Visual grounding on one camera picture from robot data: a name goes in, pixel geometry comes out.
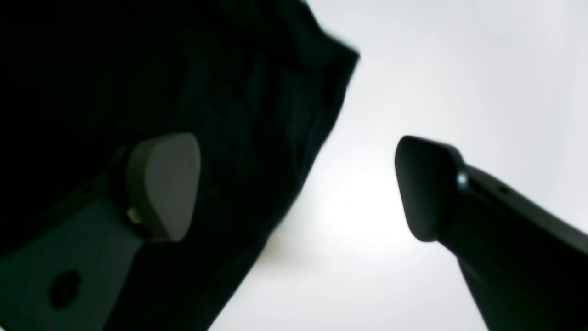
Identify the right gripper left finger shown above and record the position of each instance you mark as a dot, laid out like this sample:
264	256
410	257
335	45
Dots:
68	275

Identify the black t-shirt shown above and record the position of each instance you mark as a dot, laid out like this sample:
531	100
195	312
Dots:
259	84

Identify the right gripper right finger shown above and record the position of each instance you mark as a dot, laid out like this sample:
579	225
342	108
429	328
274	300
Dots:
526	269

